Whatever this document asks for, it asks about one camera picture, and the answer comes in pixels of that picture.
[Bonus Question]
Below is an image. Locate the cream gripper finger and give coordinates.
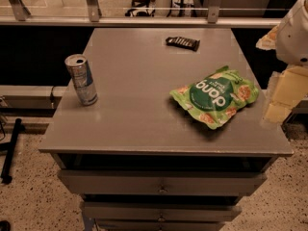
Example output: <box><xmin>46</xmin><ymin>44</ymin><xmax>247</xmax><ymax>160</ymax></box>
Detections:
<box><xmin>256</xmin><ymin>26</ymin><xmax>278</xmax><ymax>50</ymax></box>
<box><xmin>263</xmin><ymin>65</ymin><xmax>308</xmax><ymax>123</ymax></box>

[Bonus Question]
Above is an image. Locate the silver blue redbull can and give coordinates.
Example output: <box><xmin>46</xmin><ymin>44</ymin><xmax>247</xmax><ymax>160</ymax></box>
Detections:
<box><xmin>64</xmin><ymin>54</ymin><xmax>97</xmax><ymax>106</ymax></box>

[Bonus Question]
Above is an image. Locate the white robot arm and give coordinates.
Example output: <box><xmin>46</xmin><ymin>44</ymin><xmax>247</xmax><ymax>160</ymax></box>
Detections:
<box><xmin>256</xmin><ymin>0</ymin><xmax>308</xmax><ymax>123</ymax></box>

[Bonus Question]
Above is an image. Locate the green snack bag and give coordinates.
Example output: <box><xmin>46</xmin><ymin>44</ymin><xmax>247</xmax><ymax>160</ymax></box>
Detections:
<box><xmin>169</xmin><ymin>65</ymin><xmax>259</xmax><ymax>130</ymax></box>

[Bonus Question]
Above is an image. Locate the black office chair base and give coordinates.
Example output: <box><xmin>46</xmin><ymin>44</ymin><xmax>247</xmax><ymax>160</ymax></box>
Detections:
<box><xmin>125</xmin><ymin>0</ymin><xmax>155</xmax><ymax>17</ymax></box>

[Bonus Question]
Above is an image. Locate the grey drawer cabinet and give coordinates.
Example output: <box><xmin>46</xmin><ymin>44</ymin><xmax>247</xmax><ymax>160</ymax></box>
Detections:
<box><xmin>38</xmin><ymin>27</ymin><xmax>295</xmax><ymax>231</ymax></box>

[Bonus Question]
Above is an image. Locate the middle grey drawer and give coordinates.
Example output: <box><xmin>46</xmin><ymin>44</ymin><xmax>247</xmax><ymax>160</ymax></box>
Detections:
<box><xmin>81</xmin><ymin>202</ymin><xmax>242</xmax><ymax>222</ymax></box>

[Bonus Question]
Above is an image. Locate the grey drawer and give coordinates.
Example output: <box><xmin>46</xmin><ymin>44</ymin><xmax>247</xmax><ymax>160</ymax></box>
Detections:
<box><xmin>59</xmin><ymin>170</ymin><xmax>267</xmax><ymax>196</ymax></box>
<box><xmin>97</xmin><ymin>219</ymin><xmax>224</xmax><ymax>231</ymax></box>
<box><xmin>81</xmin><ymin>202</ymin><xmax>242</xmax><ymax>222</ymax></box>

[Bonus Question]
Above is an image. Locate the top grey drawer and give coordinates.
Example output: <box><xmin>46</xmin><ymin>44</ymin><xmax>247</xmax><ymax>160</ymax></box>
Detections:
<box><xmin>59</xmin><ymin>170</ymin><xmax>267</xmax><ymax>196</ymax></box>

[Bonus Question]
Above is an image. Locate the bottom grey drawer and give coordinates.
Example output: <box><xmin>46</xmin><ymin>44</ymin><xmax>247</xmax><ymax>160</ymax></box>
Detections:
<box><xmin>97</xmin><ymin>219</ymin><xmax>224</xmax><ymax>231</ymax></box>

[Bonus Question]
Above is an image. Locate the black metal stand leg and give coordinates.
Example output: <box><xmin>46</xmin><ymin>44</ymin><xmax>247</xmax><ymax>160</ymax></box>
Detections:
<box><xmin>0</xmin><ymin>118</ymin><xmax>25</xmax><ymax>184</ymax></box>

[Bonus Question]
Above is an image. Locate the metal railing frame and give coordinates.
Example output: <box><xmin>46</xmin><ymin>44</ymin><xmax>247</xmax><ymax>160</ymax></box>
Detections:
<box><xmin>0</xmin><ymin>0</ymin><xmax>280</xmax><ymax>28</ymax></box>

